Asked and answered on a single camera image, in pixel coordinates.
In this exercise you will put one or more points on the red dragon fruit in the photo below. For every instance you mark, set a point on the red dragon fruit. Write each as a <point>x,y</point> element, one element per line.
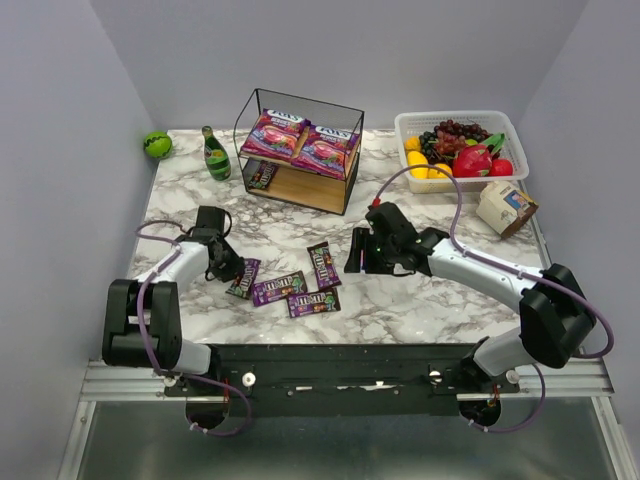
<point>472,161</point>

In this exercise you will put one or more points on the aluminium rail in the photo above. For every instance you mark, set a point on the aluminium rail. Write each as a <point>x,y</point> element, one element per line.
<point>579,378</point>

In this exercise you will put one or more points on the white plastic fruit basket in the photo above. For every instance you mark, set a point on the white plastic fruit basket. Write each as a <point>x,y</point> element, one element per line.
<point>503,142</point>

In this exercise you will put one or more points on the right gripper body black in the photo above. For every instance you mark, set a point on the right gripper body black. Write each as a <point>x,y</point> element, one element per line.
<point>364,251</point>

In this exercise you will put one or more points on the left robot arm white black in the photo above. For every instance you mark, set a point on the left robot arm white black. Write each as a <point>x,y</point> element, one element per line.
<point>142,326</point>

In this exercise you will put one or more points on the orange fruit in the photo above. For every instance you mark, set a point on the orange fruit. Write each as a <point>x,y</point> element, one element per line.
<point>439,171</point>

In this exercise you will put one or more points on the dark grape bunch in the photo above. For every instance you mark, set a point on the dark grape bunch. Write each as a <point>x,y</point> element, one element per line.
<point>448,138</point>

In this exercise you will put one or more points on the purple m&m's bag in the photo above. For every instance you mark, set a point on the purple m&m's bag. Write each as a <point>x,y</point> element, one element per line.
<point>263,175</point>
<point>276,289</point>
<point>323,265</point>
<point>303,304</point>
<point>242,285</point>

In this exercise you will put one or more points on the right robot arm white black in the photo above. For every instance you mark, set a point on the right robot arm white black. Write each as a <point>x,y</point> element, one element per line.
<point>553,314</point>

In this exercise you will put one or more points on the purple Fox's candy bag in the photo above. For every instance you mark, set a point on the purple Fox's candy bag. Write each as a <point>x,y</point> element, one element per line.
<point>275,135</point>
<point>327,151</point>

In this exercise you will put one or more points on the yellow mango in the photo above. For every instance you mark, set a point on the yellow mango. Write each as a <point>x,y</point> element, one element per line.
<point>418,163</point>

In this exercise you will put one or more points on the red apple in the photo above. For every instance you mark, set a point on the red apple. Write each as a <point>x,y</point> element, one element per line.
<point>501,167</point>

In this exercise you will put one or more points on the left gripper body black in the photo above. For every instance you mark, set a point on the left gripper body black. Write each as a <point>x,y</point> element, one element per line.
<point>228,265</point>

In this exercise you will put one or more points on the yellow small fruit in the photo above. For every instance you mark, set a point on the yellow small fruit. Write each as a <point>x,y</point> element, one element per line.
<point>412,144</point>

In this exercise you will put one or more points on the black wire wooden shelf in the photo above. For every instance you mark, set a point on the black wire wooden shelf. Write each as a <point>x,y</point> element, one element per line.
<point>299,150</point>

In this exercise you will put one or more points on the black mounting base plate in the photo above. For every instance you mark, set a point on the black mounting base plate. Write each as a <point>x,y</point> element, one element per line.
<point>342,380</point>

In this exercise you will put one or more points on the green glass bottle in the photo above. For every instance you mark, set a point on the green glass bottle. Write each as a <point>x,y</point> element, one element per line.
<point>215,156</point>

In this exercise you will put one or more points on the green ball toy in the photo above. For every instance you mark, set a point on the green ball toy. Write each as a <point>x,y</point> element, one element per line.
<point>157,145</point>

